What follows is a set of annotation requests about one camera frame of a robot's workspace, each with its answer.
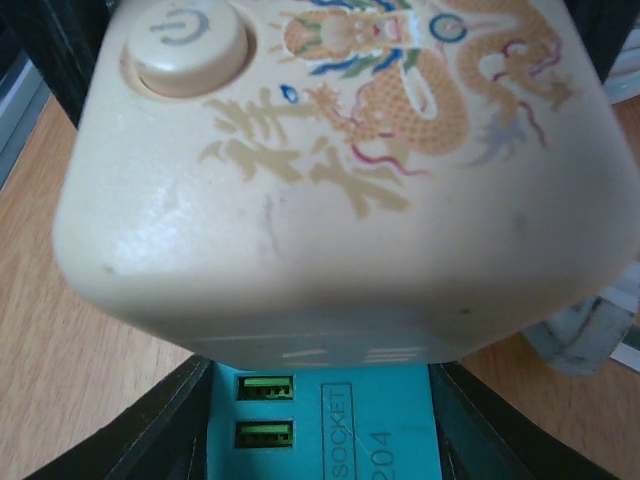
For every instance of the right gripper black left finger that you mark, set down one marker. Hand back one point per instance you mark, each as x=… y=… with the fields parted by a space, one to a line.
x=162 y=435

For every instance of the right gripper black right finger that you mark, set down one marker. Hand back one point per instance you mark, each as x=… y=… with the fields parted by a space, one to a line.
x=481 y=436

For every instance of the wooden cube plug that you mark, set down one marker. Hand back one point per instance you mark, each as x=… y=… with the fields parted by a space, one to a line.
x=278 y=184

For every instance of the teal power strip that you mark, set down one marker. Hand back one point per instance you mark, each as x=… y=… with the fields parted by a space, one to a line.
x=337 y=423

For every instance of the aluminium front rail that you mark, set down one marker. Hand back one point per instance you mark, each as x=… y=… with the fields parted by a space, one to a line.
x=23 y=97

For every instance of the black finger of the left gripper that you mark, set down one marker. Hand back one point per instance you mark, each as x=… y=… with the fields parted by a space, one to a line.
x=63 y=40
x=604 y=26

